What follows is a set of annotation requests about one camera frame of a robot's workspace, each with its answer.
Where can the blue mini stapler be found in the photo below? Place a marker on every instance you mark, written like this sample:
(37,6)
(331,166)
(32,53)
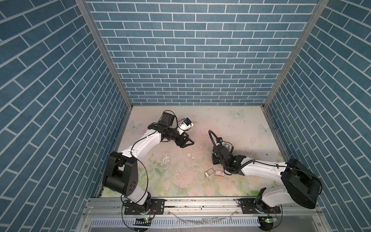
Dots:
(229,147)

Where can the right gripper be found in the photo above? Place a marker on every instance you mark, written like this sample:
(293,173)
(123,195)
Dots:
(213,158)

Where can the red staple box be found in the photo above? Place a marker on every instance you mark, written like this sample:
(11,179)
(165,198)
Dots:
(219,173)

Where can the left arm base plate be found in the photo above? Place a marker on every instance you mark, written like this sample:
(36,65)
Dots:
(156,206)

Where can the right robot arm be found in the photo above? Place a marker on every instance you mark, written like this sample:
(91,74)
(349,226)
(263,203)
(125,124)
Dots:
(296,183)

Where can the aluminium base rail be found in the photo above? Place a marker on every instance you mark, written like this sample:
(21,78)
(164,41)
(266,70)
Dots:
(192,211)

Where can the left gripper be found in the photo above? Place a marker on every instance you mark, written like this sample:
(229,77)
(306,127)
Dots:
(182,144)

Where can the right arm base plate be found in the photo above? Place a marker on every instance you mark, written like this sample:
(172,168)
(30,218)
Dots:
(253,206)

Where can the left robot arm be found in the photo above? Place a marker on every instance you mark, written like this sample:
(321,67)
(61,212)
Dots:
(121,171)

